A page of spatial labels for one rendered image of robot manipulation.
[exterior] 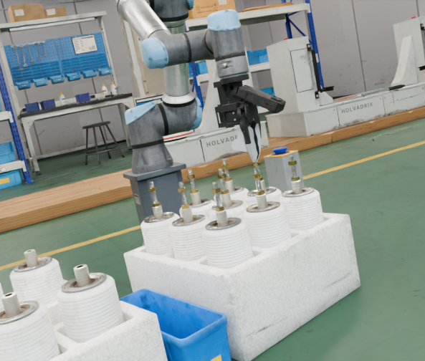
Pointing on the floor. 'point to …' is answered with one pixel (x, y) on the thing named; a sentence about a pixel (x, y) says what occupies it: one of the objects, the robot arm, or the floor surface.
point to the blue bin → (185, 326)
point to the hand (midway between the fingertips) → (256, 155)
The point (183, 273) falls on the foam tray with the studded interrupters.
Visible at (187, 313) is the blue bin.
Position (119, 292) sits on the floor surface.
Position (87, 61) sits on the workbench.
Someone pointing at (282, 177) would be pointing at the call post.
